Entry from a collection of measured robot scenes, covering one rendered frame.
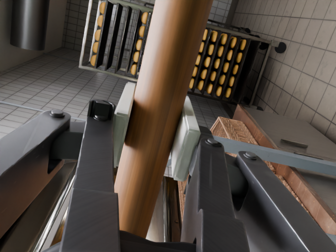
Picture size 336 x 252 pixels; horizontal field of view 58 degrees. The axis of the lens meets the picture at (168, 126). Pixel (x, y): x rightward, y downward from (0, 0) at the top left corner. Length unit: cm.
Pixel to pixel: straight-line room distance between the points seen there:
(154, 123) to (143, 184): 4
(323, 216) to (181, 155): 94
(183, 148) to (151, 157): 3
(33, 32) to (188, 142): 317
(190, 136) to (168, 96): 3
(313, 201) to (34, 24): 284
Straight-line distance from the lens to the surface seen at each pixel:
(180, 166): 16
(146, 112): 17
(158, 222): 158
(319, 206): 110
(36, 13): 327
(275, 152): 121
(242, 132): 166
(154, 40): 17
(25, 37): 330
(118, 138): 15
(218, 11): 523
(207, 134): 17
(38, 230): 145
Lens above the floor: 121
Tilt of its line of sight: 7 degrees down
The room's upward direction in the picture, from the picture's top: 77 degrees counter-clockwise
